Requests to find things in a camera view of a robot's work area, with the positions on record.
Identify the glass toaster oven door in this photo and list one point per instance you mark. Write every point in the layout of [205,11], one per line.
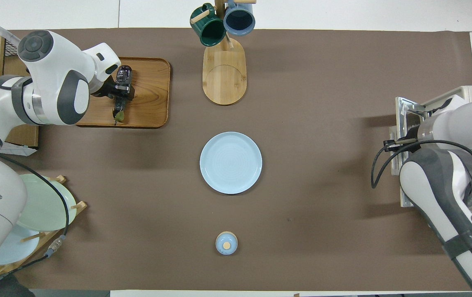
[403,109]

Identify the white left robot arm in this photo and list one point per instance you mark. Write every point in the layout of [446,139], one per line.
[54,62]

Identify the dark green mug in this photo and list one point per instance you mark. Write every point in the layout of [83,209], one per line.
[211,33]

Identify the blue grey mug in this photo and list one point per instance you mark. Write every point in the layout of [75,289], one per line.
[239,20]

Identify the light blue racked plate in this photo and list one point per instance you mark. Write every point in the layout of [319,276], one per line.
[17,249]

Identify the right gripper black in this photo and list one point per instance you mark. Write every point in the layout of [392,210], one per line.
[412,133]

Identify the small blue lidded jar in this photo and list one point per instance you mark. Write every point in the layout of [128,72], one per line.
[226,243]

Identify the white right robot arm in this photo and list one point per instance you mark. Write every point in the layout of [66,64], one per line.
[438,189]

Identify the light blue round plate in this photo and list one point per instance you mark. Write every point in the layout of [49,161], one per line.
[231,163]

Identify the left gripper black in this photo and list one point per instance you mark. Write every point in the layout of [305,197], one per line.
[106,90]

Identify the wooden plate rack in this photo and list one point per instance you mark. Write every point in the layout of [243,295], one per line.
[77,205]

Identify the brown table mat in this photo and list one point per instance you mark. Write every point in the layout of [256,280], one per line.
[322,165]

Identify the rectangular wooden tray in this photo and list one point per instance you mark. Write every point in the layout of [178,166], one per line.
[149,90]

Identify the pale green racked plate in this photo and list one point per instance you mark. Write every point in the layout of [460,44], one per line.
[42,206]

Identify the wooden mug tree stand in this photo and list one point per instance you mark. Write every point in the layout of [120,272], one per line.
[224,78]

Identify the dark purple eggplant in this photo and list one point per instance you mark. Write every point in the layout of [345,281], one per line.
[123,72]

